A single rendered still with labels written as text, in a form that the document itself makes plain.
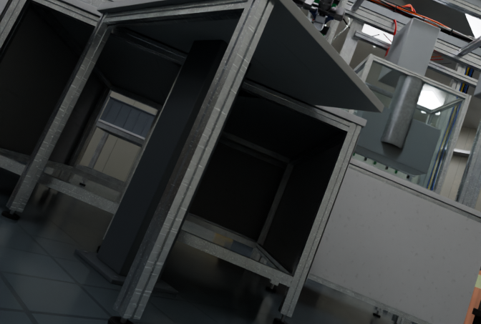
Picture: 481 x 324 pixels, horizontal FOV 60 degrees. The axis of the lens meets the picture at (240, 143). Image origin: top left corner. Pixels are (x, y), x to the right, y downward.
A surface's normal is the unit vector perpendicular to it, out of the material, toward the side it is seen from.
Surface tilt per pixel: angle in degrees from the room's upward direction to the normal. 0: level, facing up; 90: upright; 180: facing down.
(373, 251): 90
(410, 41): 90
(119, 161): 90
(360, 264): 90
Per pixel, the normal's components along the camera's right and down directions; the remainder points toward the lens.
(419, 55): 0.07, -0.15
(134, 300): 0.69, 0.16
